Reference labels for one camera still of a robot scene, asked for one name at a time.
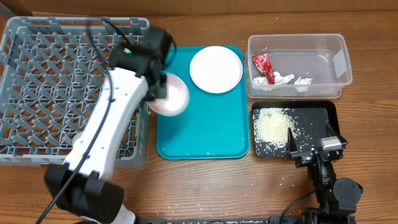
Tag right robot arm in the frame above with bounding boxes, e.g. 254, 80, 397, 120
277, 121, 363, 223

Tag large white plate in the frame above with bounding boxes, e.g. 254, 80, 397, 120
190, 46, 243, 94

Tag clear plastic waste bin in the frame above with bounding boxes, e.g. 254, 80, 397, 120
245, 34, 353, 100

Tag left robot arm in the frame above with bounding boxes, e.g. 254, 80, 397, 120
37, 27, 177, 223

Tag white paper cup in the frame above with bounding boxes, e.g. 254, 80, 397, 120
72, 132, 83, 145

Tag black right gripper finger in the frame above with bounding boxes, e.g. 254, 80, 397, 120
326, 120, 348, 144
287, 128, 298, 153

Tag white rice grains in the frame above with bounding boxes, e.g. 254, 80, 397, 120
252, 108, 313, 158

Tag grey dishwasher rack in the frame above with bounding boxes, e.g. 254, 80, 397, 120
1, 17, 149, 166

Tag white tissue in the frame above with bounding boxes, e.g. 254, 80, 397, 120
253, 72, 295, 91

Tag teal serving tray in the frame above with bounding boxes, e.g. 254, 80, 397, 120
156, 46, 251, 159

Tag red snack wrapper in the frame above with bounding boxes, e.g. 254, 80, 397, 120
252, 53, 275, 85

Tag small pink-rimmed white plate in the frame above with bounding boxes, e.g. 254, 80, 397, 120
148, 73, 190, 116

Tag black waste tray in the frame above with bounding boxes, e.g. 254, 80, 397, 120
252, 101, 340, 152

